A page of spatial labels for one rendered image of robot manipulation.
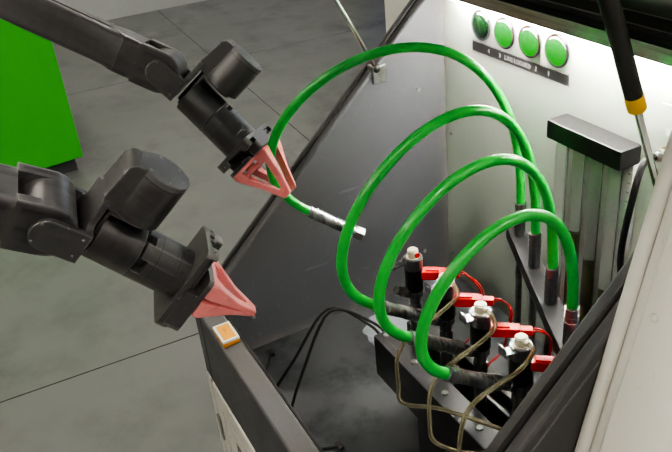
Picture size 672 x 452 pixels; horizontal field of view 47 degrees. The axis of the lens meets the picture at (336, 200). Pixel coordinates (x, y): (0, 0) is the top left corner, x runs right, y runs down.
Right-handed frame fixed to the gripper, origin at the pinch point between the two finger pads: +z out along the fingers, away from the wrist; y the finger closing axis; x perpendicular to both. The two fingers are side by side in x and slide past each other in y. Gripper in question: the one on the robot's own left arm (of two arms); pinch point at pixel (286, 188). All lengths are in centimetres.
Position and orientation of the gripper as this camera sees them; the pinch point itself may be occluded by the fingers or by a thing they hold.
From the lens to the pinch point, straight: 113.4
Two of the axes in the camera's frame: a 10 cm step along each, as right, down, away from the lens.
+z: 7.1, 7.0, 0.6
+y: 2.1, -3.0, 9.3
